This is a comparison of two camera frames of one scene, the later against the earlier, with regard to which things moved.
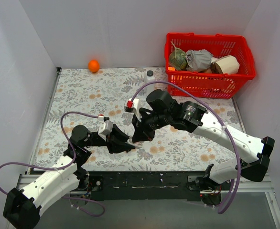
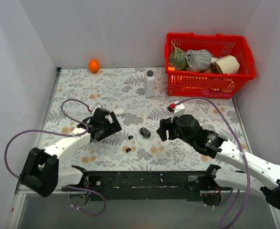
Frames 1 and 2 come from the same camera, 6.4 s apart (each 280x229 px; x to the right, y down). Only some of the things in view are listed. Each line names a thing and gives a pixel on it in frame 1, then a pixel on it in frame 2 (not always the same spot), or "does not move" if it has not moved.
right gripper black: (142, 123) → (167, 129)
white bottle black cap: (149, 78) does not move
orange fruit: (93, 66) does not move
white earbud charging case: (137, 145) → (118, 111)
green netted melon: (177, 58) does not move
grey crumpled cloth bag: (198, 60) does not move
